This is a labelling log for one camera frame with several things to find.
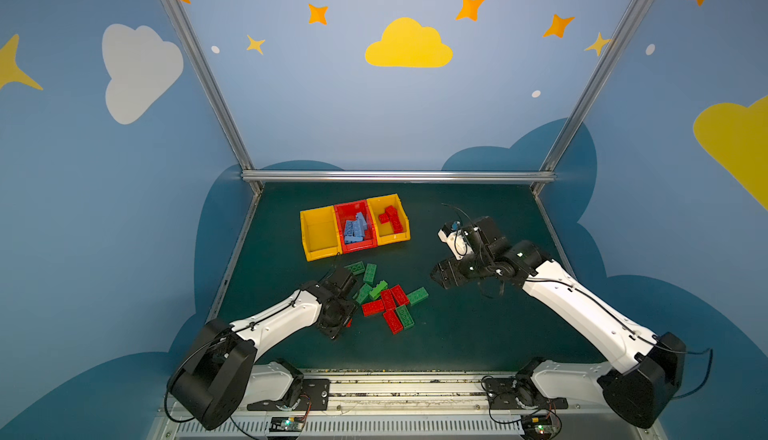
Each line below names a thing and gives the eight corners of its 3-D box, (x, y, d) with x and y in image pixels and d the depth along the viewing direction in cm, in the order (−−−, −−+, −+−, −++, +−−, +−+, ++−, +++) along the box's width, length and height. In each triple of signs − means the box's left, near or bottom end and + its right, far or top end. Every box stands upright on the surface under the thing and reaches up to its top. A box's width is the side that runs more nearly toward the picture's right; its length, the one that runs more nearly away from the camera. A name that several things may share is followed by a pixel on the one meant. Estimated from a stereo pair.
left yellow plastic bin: (306, 261, 100) (302, 251, 95) (303, 221, 111) (300, 210, 106) (343, 254, 102) (341, 244, 97) (337, 215, 113) (335, 205, 108)
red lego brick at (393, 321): (393, 335, 86) (393, 332, 84) (383, 314, 90) (383, 311, 88) (403, 330, 87) (403, 327, 85) (392, 310, 91) (393, 306, 89)
